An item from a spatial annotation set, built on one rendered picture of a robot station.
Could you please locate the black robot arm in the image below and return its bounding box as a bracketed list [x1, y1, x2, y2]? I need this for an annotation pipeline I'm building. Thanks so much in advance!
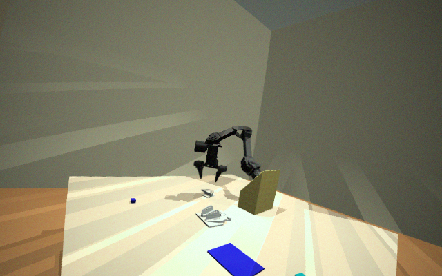
[194, 126, 261, 179]

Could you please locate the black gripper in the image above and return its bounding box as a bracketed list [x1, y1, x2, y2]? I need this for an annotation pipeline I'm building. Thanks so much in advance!
[193, 153, 227, 182]

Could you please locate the blue flat rectangular plate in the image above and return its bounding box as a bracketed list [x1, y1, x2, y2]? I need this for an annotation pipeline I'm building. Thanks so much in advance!
[207, 243, 265, 276]

